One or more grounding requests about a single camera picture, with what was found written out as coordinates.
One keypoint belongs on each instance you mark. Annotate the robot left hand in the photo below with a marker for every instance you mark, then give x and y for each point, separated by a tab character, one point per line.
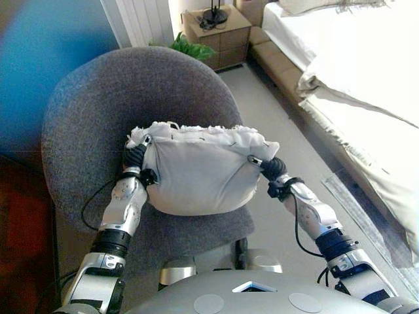
133	158

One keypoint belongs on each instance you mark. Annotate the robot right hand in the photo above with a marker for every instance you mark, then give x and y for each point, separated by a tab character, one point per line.
275	168

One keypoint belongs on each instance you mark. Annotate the white fringed cushion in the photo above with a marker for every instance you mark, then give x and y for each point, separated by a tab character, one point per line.
203	176

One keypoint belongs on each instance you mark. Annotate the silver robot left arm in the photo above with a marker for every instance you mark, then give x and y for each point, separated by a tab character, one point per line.
114	229

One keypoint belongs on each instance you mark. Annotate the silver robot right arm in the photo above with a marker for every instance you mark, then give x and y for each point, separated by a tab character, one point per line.
330	235

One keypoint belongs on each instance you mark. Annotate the grey fabric armchair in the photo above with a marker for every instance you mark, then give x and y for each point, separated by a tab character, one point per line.
131	91

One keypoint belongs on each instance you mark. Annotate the grey patterned rug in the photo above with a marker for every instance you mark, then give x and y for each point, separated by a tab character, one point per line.
360	216

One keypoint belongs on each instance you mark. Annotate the bed with white duvet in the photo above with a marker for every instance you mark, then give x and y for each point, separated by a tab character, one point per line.
271	62

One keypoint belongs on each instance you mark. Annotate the silver robot left leg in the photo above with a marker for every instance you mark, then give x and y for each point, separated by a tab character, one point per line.
176	273

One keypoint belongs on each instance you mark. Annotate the green potted plant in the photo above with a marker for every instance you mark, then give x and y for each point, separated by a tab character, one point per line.
190	49

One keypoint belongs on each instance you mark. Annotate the bed with white bedding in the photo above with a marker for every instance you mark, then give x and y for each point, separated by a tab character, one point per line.
366	81

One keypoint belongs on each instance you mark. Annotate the grey robot torso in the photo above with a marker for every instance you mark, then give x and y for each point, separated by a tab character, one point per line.
248	297

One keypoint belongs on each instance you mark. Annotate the wooden nightstand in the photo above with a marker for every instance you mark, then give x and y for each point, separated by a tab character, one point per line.
226	39

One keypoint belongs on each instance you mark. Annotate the white curtain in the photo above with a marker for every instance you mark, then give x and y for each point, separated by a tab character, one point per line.
144	19

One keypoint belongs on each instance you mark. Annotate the black lamp base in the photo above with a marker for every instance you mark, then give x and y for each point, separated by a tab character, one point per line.
214	14

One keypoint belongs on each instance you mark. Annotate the white bed pillow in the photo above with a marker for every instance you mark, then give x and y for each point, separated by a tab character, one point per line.
311	5

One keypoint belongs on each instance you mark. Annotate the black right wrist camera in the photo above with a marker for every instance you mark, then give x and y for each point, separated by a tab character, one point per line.
275	189

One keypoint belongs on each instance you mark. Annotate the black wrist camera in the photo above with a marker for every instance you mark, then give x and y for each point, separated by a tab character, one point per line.
149	177
275	189

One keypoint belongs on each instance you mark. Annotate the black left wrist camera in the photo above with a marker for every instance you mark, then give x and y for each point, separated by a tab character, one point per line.
149	177

